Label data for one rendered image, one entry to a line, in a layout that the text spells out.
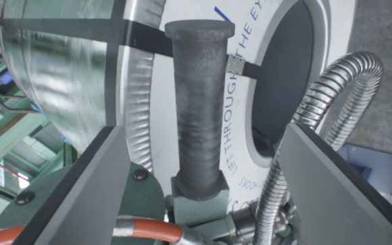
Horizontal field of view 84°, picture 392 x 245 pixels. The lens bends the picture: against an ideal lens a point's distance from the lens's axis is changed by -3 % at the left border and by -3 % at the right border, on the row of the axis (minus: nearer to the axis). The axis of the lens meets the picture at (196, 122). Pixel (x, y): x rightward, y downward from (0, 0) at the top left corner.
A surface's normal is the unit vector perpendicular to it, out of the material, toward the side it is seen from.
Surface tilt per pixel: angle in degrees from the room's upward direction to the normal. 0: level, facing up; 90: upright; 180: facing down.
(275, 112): 77
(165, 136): 90
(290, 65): 27
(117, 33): 47
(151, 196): 115
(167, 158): 90
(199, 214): 58
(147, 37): 89
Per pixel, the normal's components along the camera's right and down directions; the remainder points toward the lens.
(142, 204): 0.00, -0.85
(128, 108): 0.69, 0.31
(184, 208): 0.19, 0.51
